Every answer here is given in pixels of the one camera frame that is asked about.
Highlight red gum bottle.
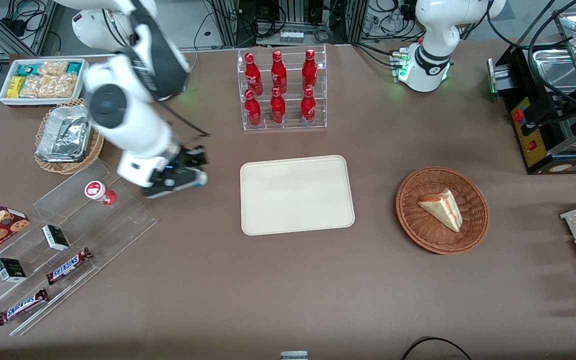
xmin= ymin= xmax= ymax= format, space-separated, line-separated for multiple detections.
xmin=84 ymin=181 xmax=117 ymax=206

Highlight beige plastic tray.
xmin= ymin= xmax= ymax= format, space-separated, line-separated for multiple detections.
xmin=239 ymin=155 xmax=356 ymax=236

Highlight black food warming cabinet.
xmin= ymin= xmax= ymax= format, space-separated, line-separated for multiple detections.
xmin=487 ymin=7 xmax=576 ymax=176

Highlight red cola bottle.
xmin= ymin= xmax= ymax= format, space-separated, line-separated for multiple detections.
xmin=244 ymin=89 xmax=262 ymax=127
xmin=300 ymin=87 xmax=317 ymax=125
xmin=270 ymin=87 xmax=287 ymax=125
xmin=302 ymin=48 xmax=318 ymax=92
xmin=270 ymin=50 xmax=288 ymax=95
xmin=244 ymin=52 xmax=264 ymax=96

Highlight clear acrylic stepped display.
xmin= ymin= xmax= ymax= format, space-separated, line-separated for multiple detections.
xmin=0 ymin=159 xmax=158 ymax=337

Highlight clear acrylic bottle rack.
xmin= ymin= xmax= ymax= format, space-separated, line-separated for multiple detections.
xmin=237 ymin=45 xmax=328 ymax=132

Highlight oval tan wicker basket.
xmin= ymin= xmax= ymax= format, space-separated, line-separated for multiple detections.
xmin=34 ymin=98 xmax=105 ymax=175

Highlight stacked foil containers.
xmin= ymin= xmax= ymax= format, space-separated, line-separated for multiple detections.
xmin=36 ymin=105 xmax=94 ymax=163

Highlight wrapped triangle sandwich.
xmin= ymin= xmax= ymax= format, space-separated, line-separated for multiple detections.
xmin=417 ymin=188 xmax=464 ymax=233

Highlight small black box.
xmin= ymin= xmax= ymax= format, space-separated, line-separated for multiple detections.
xmin=0 ymin=258 xmax=27 ymax=283
xmin=42 ymin=224 xmax=71 ymax=252

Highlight Snickers bar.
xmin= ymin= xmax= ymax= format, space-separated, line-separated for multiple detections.
xmin=0 ymin=288 xmax=49 ymax=326
xmin=46 ymin=247 xmax=94 ymax=286

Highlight round brown wicker basket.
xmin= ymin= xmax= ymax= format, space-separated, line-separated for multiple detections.
xmin=395 ymin=166 xmax=490 ymax=255

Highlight clear bag of crackers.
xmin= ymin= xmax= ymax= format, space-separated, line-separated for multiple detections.
xmin=38 ymin=60 xmax=70 ymax=77
xmin=19 ymin=74 xmax=78 ymax=99

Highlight yellow snack pack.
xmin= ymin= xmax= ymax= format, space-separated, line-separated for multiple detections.
xmin=7 ymin=76 xmax=27 ymax=99

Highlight white snack bin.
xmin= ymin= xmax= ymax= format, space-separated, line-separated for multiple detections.
xmin=0 ymin=58 xmax=90 ymax=107

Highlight aluminium frame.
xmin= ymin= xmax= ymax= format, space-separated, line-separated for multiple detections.
xmin=0 ymin=0 xmax=60 ymax=58

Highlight black cable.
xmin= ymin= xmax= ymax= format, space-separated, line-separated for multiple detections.
xmin=400 ymin=337 xmax=474 ymax=360

